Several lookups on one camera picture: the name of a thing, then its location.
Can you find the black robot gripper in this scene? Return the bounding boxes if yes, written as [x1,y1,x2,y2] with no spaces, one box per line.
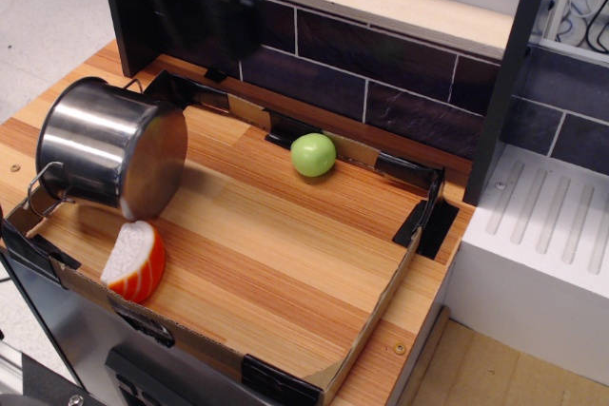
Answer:
[142,0,263,65]

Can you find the stainless steel pot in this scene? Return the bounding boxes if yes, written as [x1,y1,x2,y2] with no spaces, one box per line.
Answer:
[33,77,187,221]

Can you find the cardboard fence with black tape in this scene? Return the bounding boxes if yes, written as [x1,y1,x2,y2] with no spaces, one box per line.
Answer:
[1,90,468,405]

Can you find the green toy apple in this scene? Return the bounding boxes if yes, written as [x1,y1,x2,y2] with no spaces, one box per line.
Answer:
[290,133,337,178]

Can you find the dark tile backsplash shelf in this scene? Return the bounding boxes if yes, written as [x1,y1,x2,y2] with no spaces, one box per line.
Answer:
[108,0,511,161]

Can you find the orange white toy sushi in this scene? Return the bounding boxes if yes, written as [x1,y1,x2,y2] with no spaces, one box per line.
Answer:
[101,221,166,303]

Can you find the white toy sink drainboard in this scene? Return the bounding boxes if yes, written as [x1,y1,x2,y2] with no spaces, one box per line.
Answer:
[445,146,608,383]

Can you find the dark grey vertical post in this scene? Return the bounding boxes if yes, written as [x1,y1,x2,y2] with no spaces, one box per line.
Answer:
[463,0,542,206]

